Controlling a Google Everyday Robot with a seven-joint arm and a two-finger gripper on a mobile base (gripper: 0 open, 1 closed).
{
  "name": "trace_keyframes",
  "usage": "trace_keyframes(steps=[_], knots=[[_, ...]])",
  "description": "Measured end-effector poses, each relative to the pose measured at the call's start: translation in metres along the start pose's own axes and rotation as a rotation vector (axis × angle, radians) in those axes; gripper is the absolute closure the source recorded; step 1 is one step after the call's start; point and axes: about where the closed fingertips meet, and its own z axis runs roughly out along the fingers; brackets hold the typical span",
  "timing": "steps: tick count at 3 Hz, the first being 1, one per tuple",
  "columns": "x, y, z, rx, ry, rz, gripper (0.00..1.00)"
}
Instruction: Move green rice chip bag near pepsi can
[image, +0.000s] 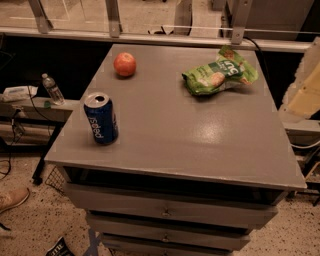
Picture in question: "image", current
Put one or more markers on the bottom grey drawer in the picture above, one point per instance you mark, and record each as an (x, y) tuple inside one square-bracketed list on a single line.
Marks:
[(151, 247)]

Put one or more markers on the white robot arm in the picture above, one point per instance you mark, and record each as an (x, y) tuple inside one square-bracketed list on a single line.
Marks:
[(302, 98)]

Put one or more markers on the white tissue pack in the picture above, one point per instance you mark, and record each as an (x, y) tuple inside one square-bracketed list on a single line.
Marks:
[(18, 93)]

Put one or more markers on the tan shoe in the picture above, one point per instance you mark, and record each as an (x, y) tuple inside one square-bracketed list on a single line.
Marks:
[(13, 198)]

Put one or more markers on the grey drawer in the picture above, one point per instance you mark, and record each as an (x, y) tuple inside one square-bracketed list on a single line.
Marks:
[(151, 247), (169, 207), (168, 233)]

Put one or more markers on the green rice chip bag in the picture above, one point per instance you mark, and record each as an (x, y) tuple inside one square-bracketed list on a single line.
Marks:
[(230, 69)]

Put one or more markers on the wire mesh basket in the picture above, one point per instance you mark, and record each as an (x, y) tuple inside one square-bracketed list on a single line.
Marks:
[(55, 180)]

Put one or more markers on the grey drawer cabinet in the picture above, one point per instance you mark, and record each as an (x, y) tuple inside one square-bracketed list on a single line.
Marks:
[(229, 147)]

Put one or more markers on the metal window railing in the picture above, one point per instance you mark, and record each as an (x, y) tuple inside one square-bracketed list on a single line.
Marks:
[(272, 25)]

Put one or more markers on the clear plastic water bottle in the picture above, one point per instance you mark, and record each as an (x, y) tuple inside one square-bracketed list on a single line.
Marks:
[(52, 89)]

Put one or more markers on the top grey drawer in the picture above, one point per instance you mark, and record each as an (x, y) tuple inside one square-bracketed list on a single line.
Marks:
[(169, 207)]

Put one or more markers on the middle grey drawer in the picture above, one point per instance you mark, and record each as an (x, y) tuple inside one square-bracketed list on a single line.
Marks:
[(168, 233)]

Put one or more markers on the black snack bag on floor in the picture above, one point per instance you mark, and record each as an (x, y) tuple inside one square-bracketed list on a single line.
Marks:
[(60, 249)]

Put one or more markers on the red apple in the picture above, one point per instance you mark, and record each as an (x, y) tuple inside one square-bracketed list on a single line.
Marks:
[(125, 64)]

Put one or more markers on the blue pepsi can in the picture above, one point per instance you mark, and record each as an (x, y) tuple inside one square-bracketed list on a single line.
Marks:
[(99, 110)]

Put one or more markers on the low side bench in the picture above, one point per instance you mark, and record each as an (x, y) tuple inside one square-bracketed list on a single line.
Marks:
[(34, 111)]

